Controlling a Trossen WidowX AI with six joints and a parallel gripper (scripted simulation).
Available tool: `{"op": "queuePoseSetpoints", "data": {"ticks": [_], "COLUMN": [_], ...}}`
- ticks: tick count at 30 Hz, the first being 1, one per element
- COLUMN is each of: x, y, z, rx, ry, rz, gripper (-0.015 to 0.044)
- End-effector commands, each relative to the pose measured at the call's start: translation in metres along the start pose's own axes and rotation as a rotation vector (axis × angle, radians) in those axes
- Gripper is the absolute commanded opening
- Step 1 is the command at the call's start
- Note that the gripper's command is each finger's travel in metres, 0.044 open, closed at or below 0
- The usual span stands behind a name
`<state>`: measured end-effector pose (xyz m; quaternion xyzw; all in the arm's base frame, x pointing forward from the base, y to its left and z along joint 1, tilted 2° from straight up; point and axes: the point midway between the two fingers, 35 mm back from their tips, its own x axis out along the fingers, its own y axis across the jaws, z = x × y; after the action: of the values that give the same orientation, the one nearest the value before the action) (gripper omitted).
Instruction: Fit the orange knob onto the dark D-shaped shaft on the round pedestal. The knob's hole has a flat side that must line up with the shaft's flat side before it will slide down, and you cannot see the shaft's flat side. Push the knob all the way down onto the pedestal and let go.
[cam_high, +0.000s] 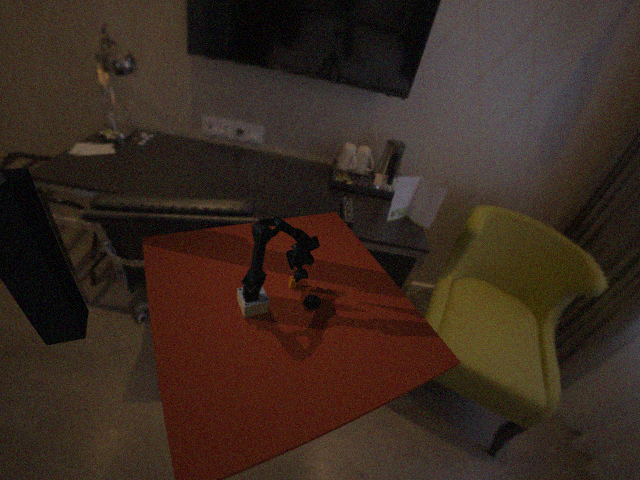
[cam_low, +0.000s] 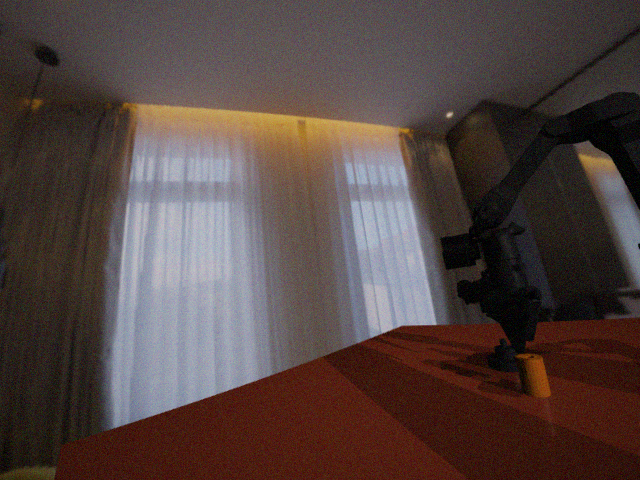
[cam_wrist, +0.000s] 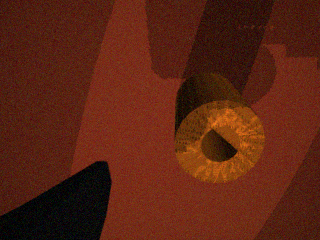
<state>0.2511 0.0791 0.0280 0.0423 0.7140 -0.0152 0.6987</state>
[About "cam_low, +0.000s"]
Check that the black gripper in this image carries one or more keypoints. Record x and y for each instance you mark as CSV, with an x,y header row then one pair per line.
x,y
511,303

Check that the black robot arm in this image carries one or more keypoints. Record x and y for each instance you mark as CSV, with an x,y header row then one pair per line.
x,y
611,124

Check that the orange knob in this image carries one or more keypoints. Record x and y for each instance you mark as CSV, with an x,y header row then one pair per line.
x,y
532,374

